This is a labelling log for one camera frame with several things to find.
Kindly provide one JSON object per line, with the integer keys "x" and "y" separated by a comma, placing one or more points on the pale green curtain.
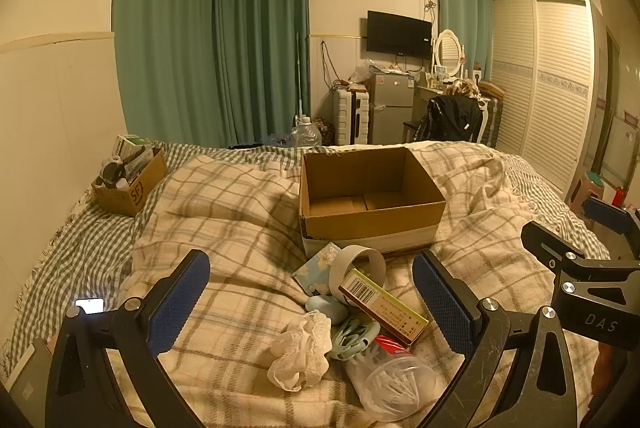
{"x": 462, "y": 8}

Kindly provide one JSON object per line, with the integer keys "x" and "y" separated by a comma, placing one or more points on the red fire extinguisher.
{"x": 619, "y": 195}

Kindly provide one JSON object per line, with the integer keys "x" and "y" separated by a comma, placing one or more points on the person's right hand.
{"x": 602, "y": 370}

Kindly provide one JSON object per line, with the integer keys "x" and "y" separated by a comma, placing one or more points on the white pole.
{"x": 299, "y": 73}

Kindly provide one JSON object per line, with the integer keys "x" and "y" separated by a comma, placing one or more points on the white ribbed suitcase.
{"x": 351, "y": 116}

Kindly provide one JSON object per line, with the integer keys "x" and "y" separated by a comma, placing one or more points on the white oval vanity mirror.
{"x": 447, "y": 51}

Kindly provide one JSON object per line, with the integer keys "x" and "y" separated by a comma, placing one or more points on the white tissue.
{"x": 300, "y": 350}

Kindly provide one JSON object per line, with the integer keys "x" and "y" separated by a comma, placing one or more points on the floral tissue pack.
{"x": 317, "y": 269}

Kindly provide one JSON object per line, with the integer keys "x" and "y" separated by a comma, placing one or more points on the black jacket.
{"x": 447, "y": 118}

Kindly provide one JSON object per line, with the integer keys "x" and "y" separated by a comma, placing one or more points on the grey tablet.
{"x": 30, "y": 375}

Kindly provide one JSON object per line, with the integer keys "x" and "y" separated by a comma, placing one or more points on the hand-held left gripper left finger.
{"x": 177, "y": 305}

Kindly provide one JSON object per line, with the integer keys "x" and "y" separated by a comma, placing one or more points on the large cardboard box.
{"x": 367, "y": 200}

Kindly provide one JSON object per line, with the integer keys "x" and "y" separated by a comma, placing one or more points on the grey tape roll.
{"x": 359, "y": 267}

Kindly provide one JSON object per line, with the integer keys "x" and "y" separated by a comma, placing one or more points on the light blue case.
{"x": 325, "y": 308}

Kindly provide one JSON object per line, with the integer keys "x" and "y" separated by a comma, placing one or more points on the white dressing table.
{"x": 425, "y": 93}

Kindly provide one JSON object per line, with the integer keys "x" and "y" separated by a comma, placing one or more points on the pale green hair claw clip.
{"x": 352, "y": 337}

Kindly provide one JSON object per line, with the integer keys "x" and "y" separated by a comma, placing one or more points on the dark green curtain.
{"x": 200, "y": 33}

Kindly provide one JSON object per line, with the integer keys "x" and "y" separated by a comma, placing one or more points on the beige fluffy item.
{"x": 465, "y": 88}

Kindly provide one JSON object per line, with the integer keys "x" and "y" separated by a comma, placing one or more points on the beige plaid blanket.
{"x": 240, "y": 218}

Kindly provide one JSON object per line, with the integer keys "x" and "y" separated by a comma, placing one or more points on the black wall television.
{"x": 398, "y": 33}

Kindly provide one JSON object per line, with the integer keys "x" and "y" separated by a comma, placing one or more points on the silver small fridge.
{"x": 392, "y": 108}

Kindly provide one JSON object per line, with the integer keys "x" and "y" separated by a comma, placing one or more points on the brown plastic stool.
{"x": 592, "y": 190}

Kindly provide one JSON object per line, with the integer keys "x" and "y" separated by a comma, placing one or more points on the lit smartphone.
{"x": 90, "y": 306}

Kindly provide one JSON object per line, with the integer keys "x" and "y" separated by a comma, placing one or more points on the green white carton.
{"x": 134, "y": 146}

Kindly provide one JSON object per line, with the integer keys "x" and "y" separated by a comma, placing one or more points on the white louvred wardrobe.
{"x": 540, "y": 93}

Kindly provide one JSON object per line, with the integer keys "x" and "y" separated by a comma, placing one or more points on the dark ribbed suitcase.
{"x": 492, "y": 118}

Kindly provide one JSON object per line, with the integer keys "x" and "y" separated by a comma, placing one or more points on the green brown barcode box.
{"x": 387, "y": 312}

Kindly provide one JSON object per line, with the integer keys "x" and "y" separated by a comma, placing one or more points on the clear water jug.
{"x": 306, "y": 133}

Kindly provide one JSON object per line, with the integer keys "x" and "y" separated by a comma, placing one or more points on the clear plastic bag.
{"x": 361, "y": 71}

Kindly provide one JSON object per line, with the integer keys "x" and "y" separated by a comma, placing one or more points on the crumpled clear plastic bottle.
{"x": 277, "y": 141}

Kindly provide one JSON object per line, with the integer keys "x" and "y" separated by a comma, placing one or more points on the black round container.
{"x": 112, "y": 171}

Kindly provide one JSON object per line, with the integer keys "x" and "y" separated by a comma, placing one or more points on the brown patterned bag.
{"x": 324, "y": 132}

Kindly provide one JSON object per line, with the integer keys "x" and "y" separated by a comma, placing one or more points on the clear cotton swab jar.
{"x": 392, "y": 385}

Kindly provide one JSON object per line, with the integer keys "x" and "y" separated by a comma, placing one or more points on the small printed cardboard box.
{"x": 132, "y": 193}

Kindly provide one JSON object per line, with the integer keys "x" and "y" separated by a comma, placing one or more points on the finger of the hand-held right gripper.
{"x": 607, "y": 214}
{"x": 550, "y": 245}

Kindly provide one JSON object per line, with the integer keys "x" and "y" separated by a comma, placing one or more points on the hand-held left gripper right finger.
{"x": 445, "y": 305}

